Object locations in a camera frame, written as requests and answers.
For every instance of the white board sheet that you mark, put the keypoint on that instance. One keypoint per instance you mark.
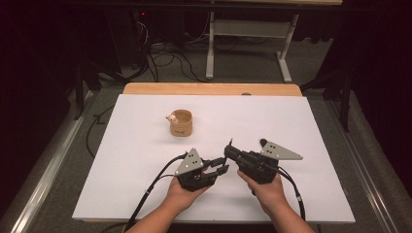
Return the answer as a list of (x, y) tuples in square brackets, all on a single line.
[(136, 145)]

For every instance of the person's left hand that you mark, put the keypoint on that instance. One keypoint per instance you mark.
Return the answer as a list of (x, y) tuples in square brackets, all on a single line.
[(179, 197)]

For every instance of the black metal stand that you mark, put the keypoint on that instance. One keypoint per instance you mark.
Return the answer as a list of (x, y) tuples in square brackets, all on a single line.
[(78, 97), (346, 106)]

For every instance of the dark computer tower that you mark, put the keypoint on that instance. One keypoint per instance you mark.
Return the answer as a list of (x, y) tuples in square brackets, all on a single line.
[(129, 39)]

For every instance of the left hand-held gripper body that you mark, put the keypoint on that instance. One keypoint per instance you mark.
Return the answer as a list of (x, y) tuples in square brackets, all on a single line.
[(191, 163)]

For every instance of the person's right hand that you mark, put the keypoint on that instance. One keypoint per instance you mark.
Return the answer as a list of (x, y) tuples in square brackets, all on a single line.
[(267, 195)]

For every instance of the white metal desk frame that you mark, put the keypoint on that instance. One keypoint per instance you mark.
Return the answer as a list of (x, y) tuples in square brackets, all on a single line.
[(249, 28)]

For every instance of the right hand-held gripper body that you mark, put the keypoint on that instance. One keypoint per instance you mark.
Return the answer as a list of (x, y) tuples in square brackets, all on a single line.
[(259, 166)]

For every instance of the tan bag-shaped pen holder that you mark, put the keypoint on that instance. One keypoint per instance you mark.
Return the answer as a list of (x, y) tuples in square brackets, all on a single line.
[(181, 127)]

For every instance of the aluminium floor rail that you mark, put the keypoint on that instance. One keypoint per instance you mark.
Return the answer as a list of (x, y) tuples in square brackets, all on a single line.
[(372, 194), (48, 176)]

